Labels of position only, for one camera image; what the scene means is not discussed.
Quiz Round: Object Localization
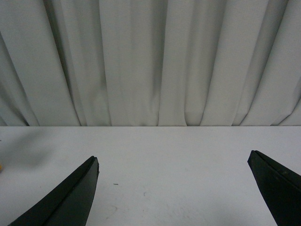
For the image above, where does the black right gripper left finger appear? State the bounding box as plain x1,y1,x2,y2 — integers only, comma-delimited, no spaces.
10,156,99,226

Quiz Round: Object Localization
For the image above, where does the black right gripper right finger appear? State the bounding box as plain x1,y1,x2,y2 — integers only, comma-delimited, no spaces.
247,150,301,226

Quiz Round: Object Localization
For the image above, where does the white pleated curtain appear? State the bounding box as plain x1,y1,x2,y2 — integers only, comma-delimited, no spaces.
0,0,301,126

